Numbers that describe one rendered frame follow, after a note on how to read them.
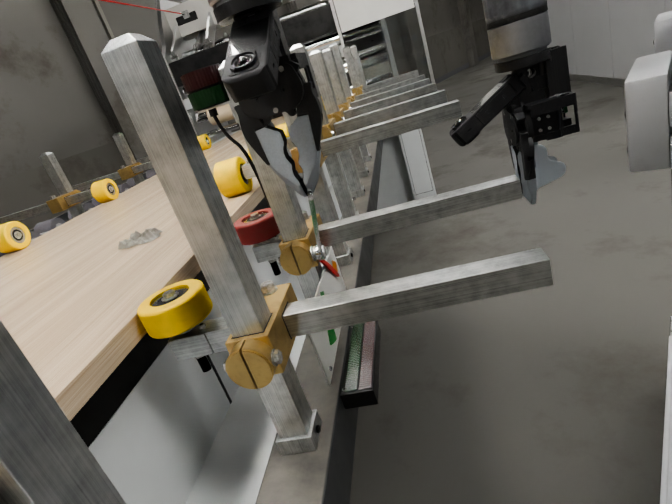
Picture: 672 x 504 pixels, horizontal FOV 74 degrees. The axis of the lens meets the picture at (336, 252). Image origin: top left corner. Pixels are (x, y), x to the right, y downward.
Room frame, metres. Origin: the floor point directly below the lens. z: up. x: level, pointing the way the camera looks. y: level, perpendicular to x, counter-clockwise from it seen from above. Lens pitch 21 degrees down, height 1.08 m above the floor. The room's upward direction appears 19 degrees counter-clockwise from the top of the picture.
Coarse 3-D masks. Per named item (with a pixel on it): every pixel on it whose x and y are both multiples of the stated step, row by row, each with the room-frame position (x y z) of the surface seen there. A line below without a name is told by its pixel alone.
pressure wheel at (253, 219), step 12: (252, 216) 0.72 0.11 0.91; (264, 216) 0.71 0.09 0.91; (240, 228) 0.70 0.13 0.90; (252, 228) 0.69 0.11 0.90; (264, 228) 0.69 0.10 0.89; (276, 228) 0.70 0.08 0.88; (240, 240) 0.71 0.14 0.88; (252, 240) 0.69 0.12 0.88; (264, 240) 0.69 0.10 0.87; (276, 264) 0.73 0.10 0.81
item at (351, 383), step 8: (360, 328) 0.63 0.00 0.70; (352, 336) 0.61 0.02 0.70; (360, 336) 0.60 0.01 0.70; (352, 344) 0.59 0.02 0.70; (360, 344) 0.58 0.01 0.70; (352, 352) 0.57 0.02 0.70; (360, 352) 0.56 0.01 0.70; (352, 360) 0.55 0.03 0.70; (352, 368) 0.53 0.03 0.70; (352, 376) 0.51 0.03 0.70; (352, 384) 0.50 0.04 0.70
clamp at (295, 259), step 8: (312, 224) 0.70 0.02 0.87; (320, 224) 0.74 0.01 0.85; (312, 232) 0.68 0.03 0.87; (296, 240) 0.65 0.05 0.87; (304, 240) 0.65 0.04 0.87; (312, 240) 0.66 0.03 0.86; (280, 248) 0.66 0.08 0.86; (288, 248) 0.63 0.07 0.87; (296, 248) 0.63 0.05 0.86; (304, 248) 0.63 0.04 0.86; (280, 256) 0.64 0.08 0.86; (288, 256) 0.63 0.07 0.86; (296, 256) 0.63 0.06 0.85; (304, 256) 0.63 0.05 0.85; (280, 264) 0.65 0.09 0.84; (288, 264) 0.63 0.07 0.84; (296, 264) 0.63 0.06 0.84; (304, 264) 0.63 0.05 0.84; (312, 264) 0.65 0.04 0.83; (288, 272) 0.64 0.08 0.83; (296, 272) 0.63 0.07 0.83; (304, 272) 0.63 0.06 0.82
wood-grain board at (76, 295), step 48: (144, 192) 1.61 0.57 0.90; (48, 240) 1.26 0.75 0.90; (96, 240) 1.02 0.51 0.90; (0, 288) 0.86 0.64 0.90; (48, 288) 0.74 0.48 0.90; (96, 288) 0.65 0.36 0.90; (144, 288) 0.57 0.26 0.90; (48, 336) 0.51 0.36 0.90; (96, 336) 0.46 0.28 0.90; (48, 384) 0.38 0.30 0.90; (96, 384) 0.40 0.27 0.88
